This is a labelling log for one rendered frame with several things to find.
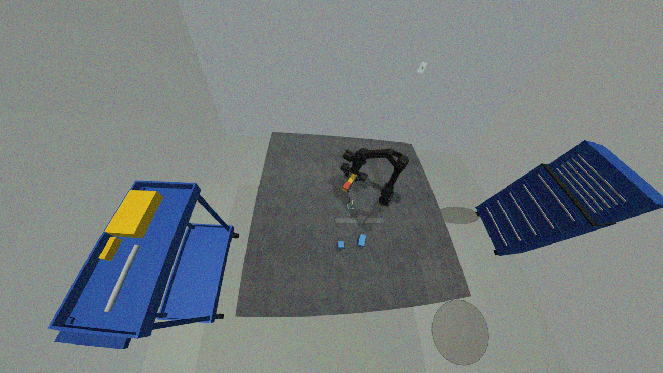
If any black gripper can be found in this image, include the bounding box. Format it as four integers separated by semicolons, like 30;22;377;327
340;162;368;182

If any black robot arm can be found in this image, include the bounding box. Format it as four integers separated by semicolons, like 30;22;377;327
343;148;409;205

